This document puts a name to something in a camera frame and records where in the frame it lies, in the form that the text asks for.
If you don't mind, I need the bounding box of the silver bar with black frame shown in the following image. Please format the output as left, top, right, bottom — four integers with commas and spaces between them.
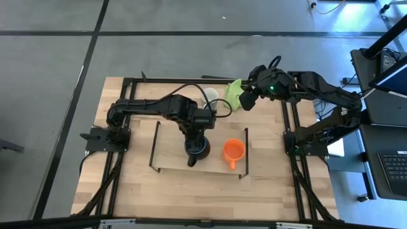
0, 216, 382, 229

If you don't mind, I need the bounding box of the laptop on side desk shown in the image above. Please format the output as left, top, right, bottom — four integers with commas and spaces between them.
350, 47, 407, 202

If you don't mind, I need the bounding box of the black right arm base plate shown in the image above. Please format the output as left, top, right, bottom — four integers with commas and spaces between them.
283, 130, 329, 157

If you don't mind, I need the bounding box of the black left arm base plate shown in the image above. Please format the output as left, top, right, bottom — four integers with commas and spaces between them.
79, 127, 132, 153

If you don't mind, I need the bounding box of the green cloth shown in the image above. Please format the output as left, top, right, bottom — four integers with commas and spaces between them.
224, 78, 245, 113

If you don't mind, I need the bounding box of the black diagonal pole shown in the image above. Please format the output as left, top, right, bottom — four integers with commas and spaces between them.
363, 23, 407, 60

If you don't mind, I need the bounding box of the white ceramic mug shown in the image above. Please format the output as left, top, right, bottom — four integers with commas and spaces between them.
200, 87, 220, 111

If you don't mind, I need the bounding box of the black laptop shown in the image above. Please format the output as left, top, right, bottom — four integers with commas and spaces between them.
376, 150, 407, 198

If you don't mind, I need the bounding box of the grey chair leg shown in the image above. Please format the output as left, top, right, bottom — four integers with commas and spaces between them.
0, 138, 25, 154

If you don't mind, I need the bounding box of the black aluminium table frame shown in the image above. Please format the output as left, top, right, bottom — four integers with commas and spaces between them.
71, 71, 340, 224

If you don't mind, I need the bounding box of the wooden shelf with black legs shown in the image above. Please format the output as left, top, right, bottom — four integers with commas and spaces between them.
148, 120, 250, 179

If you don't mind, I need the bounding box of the dark blue mug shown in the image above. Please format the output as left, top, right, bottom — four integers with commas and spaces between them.
184, 135, 212, 168

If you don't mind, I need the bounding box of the orange plastic cup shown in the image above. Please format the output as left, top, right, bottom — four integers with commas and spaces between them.
223, 138, 246, 170

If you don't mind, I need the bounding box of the black monitor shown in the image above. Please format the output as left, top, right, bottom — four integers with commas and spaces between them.
368, 62, 407, 96

